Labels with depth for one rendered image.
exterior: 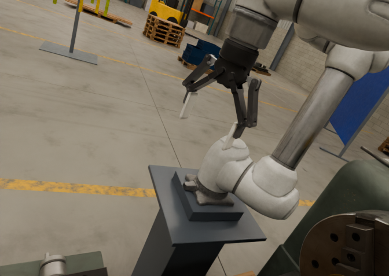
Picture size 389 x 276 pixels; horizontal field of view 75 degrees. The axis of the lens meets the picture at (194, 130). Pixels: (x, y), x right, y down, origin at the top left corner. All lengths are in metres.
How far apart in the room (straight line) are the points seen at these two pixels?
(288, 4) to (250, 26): 0.07
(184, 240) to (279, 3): 0.79
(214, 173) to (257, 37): 0.64
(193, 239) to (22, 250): 1.08
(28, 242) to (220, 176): 1.23
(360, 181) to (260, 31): 0.54
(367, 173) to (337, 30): 0.50
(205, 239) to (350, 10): 0.84
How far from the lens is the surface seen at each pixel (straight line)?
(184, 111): 0.62
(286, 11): 0.51
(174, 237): 0.98
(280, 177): 0.97
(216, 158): 1.01
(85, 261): 0.65
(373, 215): 0.73
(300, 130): 0.98
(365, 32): 0.48
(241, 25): 0.51
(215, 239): 1.06
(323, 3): 0.48
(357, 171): 0.88
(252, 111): 0.52
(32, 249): 1.81
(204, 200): 1.08
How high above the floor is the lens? 1.46
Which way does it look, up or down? 24 degrees down
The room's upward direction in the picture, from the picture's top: 23 degrees clockwise
